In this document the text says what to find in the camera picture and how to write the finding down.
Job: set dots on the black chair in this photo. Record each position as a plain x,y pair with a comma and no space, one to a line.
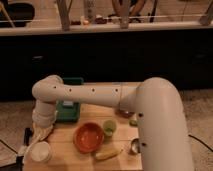
20,13

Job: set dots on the dark red bowl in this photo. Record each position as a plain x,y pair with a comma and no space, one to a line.
124,113

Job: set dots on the grey sponge block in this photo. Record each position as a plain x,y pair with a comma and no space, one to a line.
68,104

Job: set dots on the black clamp on table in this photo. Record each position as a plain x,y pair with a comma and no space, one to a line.
27,134

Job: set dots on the white handled brush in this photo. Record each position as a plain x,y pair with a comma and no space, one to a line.
31,143

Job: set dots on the orange bowl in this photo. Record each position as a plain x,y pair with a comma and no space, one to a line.
88,137

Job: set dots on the green chili pepper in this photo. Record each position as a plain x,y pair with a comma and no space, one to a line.
133,123

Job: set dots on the green cup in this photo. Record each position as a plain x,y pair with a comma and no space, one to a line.
109,127

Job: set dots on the yellow corn cob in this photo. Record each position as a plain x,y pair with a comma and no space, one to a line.
106,154

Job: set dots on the white paper cup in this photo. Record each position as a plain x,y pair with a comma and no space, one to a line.
41,152

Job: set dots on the green plastic tray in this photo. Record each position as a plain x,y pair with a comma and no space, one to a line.
69,114

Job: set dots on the small metal cup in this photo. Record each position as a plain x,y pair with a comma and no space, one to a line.
135,149

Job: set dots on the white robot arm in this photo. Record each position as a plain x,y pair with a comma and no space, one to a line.
162,127

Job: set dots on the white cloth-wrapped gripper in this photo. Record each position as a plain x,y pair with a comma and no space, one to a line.
40,133

